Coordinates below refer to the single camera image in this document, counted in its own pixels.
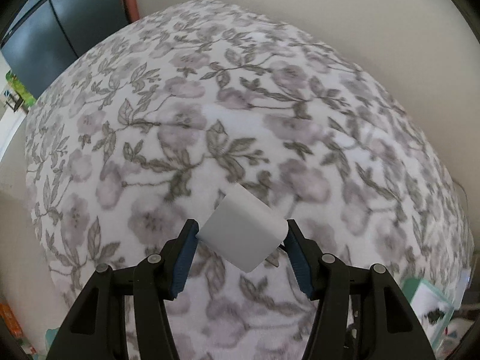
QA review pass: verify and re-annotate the teal framed white tray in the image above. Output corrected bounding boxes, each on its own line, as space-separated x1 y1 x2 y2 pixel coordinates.
402 278 454 350

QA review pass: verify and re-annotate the floral fleece blanket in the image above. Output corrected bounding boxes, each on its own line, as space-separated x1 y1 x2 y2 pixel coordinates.
26 0 473 305

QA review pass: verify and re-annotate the white wall charger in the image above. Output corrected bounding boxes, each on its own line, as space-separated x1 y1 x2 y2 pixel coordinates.
198 184 288 273

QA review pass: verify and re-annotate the orange box on floor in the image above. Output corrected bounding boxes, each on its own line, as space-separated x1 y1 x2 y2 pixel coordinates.
0 301 24 339

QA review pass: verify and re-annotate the dark blue cabinet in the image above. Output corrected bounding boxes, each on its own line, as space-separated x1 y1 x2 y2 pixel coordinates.
1 0 129 98

